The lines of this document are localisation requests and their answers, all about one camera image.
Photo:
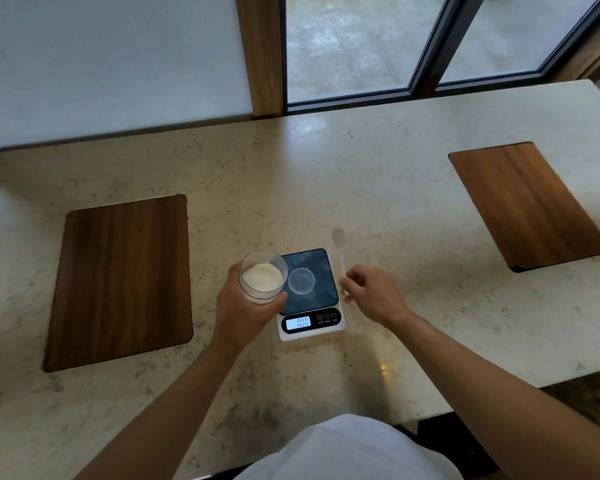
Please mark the wooden wall trim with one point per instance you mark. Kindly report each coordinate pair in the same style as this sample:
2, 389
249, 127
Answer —
587, 54

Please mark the person's left hand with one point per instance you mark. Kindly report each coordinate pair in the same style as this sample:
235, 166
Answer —
237, 317

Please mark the small clear round dish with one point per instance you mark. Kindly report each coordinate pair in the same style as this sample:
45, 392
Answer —
301, 281

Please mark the white powder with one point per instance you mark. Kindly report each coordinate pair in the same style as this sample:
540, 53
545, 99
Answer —
263, 278

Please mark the person's right thumb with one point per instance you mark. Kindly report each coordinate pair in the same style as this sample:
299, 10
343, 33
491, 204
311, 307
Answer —
349, 286

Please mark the black window frame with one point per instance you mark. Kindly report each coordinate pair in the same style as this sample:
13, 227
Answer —
432, 54

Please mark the clear glass cup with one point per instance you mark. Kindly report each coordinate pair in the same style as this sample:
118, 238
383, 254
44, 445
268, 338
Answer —
263, 277

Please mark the digital kitchen scale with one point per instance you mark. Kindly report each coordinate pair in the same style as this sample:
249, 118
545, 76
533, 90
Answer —
314, 320

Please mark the person's left forearm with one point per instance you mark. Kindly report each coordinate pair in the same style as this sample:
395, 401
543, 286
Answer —
165, 419

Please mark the brown wooden placemat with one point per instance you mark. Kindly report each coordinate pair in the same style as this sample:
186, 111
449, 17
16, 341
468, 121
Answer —
122, 282
527, 204

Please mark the wooden pillar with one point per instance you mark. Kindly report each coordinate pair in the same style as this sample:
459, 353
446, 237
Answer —
262, 54

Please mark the person's right hand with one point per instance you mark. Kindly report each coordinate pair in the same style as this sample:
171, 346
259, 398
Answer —
377, 297

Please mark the clear plastic spoon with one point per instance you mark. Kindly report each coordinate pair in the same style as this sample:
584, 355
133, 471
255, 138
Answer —
340, 252

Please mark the person's white shirt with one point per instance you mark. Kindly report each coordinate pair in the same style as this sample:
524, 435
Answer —
350, 452

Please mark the person's right forearm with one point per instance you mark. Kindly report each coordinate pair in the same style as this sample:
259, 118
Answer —
500, 399

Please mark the person's left thumb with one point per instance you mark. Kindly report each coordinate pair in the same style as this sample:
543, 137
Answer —
276, 306

